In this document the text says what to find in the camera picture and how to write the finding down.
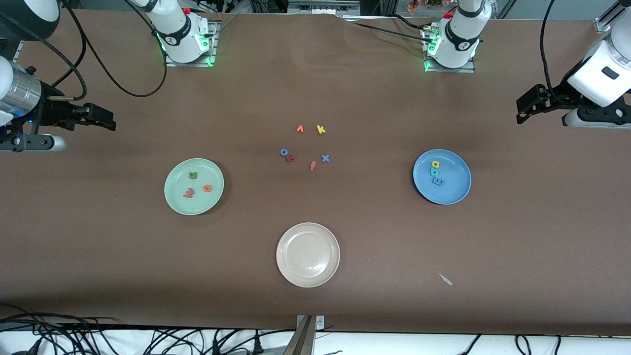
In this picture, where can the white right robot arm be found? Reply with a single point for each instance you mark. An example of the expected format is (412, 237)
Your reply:
(180, 34)

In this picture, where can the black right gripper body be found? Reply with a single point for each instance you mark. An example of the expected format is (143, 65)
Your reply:
(53, 109)

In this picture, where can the small white tape scrap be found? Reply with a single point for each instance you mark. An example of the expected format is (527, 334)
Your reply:
(446, 280)

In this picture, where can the blue foam letter m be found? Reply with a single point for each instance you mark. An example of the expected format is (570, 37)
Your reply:
(438, 182)

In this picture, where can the pale green plate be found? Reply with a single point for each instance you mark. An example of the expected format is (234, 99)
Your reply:
(193, 204)

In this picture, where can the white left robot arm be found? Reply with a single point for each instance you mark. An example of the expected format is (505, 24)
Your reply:
(601, 69)

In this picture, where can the aluminium frame rail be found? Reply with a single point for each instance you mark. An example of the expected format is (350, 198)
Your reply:
(19, 49)
(602, 24)

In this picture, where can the small metal bracket plate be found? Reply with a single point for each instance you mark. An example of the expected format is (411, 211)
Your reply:
(320, 322)

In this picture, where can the grey camera post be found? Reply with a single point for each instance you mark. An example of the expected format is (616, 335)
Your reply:
(301, 340)

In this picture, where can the brown table cover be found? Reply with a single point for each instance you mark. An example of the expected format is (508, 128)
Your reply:
(315, 79)

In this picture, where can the orange flower decoration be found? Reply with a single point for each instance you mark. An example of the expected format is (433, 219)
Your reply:
(413, 6)

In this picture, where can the beige plate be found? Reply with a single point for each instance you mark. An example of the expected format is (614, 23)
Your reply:
(308, 255)

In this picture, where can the black power plug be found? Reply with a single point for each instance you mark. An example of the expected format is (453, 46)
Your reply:
(215, 346)
(256, 343)

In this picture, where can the grey metal rail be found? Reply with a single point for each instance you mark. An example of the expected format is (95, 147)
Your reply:
(323, 6)

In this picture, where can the pink foam letter m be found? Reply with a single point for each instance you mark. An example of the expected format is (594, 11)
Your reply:
(189, 193)

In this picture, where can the blue plate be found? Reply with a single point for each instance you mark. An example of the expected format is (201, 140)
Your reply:
(456, 190)

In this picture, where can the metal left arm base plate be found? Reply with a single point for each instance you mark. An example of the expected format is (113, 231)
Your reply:
(448, 70)

